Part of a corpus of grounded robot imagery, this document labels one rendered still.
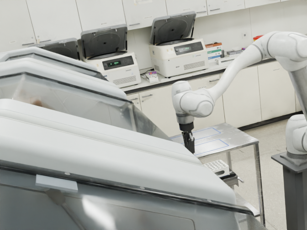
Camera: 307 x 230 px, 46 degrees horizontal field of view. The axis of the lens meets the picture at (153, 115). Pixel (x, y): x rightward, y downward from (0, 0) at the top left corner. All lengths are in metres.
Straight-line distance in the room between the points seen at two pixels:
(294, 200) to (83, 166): 2.04
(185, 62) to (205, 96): 2.66
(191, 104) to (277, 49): 0.53
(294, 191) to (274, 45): 0.96
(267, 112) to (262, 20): 1.34
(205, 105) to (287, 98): 3.47
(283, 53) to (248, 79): 2.80
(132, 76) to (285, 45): 2.53
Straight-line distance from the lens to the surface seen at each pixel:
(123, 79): 4.09
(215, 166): 1.98
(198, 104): 1.59
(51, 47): 4.14
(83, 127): 0.66
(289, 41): 1.83
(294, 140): 2.27
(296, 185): 2.38
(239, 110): 4.67
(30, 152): 0.50
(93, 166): 0.51
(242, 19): 5.25
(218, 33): 5.09
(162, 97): 4.22
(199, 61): 4.32
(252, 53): 1.94
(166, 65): 4.19
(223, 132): 2.55
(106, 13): 4.29
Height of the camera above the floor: 1.74
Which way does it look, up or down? 17 degrees down
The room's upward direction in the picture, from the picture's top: 10 degrees counter-clockwise
